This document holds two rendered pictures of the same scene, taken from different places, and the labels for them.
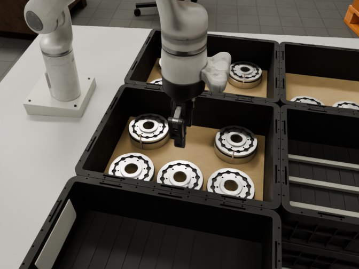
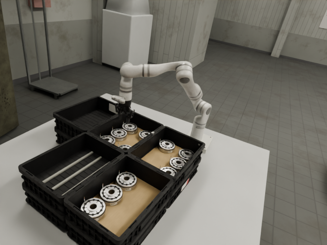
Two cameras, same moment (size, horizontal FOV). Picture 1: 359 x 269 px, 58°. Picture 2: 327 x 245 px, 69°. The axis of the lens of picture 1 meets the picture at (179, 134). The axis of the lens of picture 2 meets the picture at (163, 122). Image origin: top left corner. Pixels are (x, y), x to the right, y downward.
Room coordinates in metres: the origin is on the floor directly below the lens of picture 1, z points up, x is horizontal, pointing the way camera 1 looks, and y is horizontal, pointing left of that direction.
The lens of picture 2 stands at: (1.01, -1.15, 1.72)
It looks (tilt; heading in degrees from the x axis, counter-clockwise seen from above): 30 degrees down; 105
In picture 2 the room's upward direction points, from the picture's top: 10 degrees clockwise
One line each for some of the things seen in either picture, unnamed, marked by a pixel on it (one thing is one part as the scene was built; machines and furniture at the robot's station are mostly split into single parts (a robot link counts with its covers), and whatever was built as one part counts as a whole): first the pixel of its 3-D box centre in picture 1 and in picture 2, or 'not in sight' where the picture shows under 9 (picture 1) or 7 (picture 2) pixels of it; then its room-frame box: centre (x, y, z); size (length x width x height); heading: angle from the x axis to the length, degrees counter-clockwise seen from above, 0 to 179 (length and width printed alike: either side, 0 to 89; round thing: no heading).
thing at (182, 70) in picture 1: (195, 56); (123, 94); (0.45, -0.03, 1.15); 0.11 x 0.09 x 0.06; 77
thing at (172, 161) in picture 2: not in sight; (178, 163); (0.85, -0.09, 0.86); 0.10 x 0.10 x 0.01
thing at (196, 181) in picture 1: (179, 179); (118, 133); (0.42, 0.00, 0.86); 0.10 x 0.10 x 0.01
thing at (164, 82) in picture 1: (183, 90); (124, 104); (0.45, -0.01, 1.08); 0.08 x 0.08 x 0.09
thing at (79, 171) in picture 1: (186, 138); (127, 129); (0.49, -0.02, 0.92); 0.40 x 0.30 x 0.02; 78
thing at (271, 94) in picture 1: (205, 78); (167, 156); (0.78, -0.08, 0.87); 0.40 x 0.30 x 0.11; 78
